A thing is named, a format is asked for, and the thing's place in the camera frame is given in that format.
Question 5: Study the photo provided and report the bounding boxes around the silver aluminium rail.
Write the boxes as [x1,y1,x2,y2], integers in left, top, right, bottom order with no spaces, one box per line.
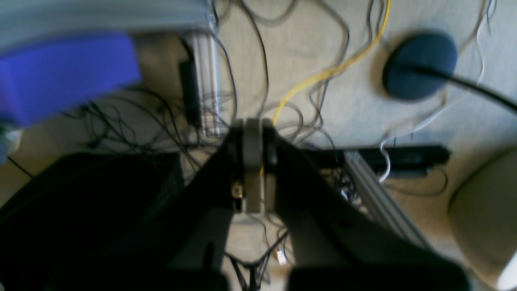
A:
[344,151,433,251]

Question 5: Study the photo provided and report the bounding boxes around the black power strip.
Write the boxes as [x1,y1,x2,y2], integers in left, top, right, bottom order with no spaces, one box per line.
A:
[303,144,451,179]

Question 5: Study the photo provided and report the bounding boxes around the white floor cable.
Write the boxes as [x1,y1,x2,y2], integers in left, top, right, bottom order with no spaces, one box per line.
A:
[378,0,496,183]

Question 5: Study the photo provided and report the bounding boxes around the dark round stand base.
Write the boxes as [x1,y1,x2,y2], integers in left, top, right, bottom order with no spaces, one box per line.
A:
[382,31,458,102]

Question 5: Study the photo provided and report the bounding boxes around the blue box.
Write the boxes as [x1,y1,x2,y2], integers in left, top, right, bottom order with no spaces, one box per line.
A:
[0,32,142,127]

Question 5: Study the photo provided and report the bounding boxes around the yellow floor cable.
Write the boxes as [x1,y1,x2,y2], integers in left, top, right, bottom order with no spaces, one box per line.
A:
[273,0,391,124]

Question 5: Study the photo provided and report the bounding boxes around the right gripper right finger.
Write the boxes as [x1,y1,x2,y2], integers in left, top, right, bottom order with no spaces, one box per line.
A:
[263,119,471,291]

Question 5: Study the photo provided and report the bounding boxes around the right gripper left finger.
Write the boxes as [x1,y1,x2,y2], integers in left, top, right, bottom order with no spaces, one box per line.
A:
[48,119,244,291]

